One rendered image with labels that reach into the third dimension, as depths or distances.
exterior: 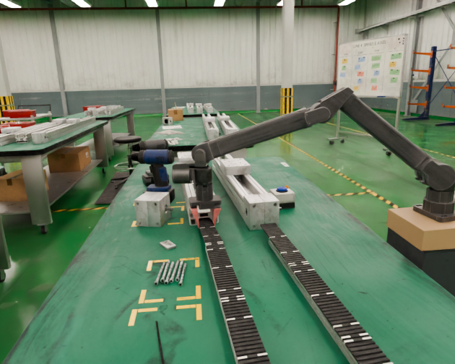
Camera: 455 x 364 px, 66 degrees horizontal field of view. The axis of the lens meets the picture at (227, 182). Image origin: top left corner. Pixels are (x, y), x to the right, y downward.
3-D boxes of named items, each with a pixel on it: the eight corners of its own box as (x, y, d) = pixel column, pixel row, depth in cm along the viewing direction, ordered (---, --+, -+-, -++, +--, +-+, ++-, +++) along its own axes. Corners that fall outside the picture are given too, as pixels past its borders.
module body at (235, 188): (271, 218, 126) (271, 195, 124) (243, 220, 125) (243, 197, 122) (230, 168, 202) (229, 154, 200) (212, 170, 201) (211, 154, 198)
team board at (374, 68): (326, 144, 727) (330, 43, 675) (344, 142, 747) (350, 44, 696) (386, 157, 596) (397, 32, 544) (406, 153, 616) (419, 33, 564)
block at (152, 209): (167, 227, 120) (165, 201, 118) (136, 226, 122) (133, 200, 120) (177, 217, 130) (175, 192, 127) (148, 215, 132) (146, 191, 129)
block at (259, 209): (285, 227, 118) (286, 200, 116) (250, 230, 116) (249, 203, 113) (277, 217, 127) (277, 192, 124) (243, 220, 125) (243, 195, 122)
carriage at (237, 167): (250, 180, 155) (250, 165, 153) (226, 181, 153) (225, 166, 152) (243, 171, 170) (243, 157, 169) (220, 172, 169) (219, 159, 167)
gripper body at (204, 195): (188, 202, 119) (187, 180, 117) (218, 199, 121) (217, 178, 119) (190, 208, 113) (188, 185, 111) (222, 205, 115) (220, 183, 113)
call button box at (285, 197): (295, 208, 136) (295, 192, 134) (270, 210, 134) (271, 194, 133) (287, 201, 143) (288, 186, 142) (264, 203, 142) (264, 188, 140)
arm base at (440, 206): (466, 219, 104) (434, 206, 115) (469, 193, 102) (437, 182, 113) (440, 222, 102) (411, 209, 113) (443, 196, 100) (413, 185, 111)
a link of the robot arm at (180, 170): (204, 149, 107) (209, 144, 115) (167, 149, 109) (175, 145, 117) (206, 187, 110) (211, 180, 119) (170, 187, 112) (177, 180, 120)
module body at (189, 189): (218, 222, 123) (217, 199, 121) (190, 225, 121) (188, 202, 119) (196, 170, 199) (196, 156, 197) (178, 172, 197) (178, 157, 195)
